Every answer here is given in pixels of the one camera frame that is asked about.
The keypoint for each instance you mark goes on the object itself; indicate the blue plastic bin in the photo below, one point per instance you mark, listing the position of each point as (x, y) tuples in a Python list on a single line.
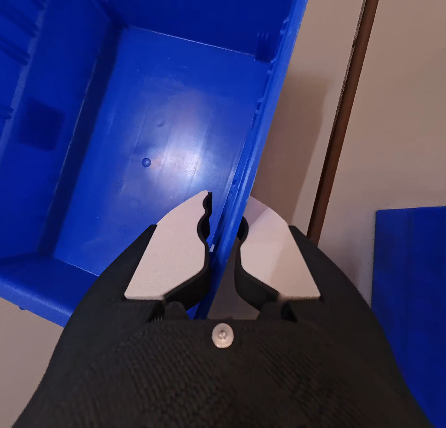
[(411, 295), (156, 104)]

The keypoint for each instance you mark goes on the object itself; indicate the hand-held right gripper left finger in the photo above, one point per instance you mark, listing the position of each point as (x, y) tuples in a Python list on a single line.
[(167, 253)]

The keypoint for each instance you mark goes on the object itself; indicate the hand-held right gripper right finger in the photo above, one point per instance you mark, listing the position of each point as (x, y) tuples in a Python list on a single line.
[(275, 260)]

